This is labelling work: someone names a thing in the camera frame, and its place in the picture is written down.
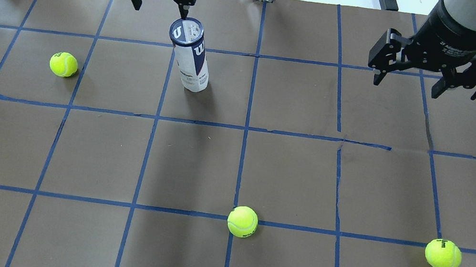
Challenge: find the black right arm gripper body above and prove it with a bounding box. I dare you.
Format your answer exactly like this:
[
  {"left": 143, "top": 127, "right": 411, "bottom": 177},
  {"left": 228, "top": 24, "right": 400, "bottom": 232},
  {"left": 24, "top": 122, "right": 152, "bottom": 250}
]
[{"left": 404, "top": 3, "right": 476, "bottom": 72}]

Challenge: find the white blue tennis ball can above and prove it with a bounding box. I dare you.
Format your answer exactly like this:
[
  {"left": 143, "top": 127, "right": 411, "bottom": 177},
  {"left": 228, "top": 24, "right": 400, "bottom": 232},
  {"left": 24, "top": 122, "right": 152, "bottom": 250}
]
[{"left": 169, "top": 17, "right": 209, "bottom": 93}]

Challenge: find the yellow tennis ball by base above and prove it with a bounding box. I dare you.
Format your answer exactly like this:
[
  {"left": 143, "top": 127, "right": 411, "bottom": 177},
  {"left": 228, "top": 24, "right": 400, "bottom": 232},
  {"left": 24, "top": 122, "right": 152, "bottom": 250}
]
[{"left": 425, "top": 238, "right": 463, "bottom": 267}]

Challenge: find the yellow tennis ball middle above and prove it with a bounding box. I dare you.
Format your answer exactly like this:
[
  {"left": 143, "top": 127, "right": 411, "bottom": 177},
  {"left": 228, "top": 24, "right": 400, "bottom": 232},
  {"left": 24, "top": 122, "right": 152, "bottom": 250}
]
[{"left": 226, "top": 206, "right": 259, "bottom": 238}]

